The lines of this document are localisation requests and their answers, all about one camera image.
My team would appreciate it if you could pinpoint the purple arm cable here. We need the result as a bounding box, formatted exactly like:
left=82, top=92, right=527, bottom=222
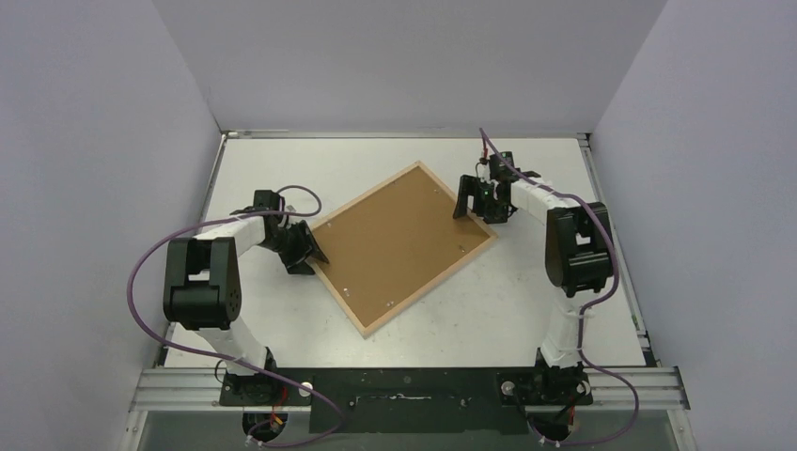
left=126, top=183, right=347, bottom=450
left=477, top=127, right=641, bottom=448

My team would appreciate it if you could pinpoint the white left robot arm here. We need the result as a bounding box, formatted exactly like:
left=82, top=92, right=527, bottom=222
left=163, top=190, right=328, bottom=405

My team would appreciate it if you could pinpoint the brown cardboard backing board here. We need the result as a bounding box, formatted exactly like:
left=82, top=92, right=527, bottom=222
left=313, top=165, right=493, bottom=333

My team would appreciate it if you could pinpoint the white wooden picture frame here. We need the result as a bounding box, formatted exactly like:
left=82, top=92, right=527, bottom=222
left=307, top=160, right=499, bottom=339

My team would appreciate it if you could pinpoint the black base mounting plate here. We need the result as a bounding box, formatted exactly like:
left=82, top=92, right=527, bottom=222
left=218, top=366, right=593, bottom=435

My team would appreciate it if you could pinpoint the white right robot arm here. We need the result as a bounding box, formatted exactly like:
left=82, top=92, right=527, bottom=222
left=453, top=152, right=615, bottom=403

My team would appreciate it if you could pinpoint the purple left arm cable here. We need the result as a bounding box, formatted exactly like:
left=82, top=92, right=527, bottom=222
left=126, top=183, right=347, bottom=450

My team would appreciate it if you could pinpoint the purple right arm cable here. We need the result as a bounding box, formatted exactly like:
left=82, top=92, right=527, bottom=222
left=477, top=127, right=641, bottom=448

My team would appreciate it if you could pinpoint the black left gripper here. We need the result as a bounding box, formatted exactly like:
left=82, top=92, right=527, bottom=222
left=259, top=222, right=328, bottom=274

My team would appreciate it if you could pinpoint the aluminium front rail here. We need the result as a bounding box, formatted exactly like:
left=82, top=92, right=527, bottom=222
left=129, top=367, right=688, bottom=412

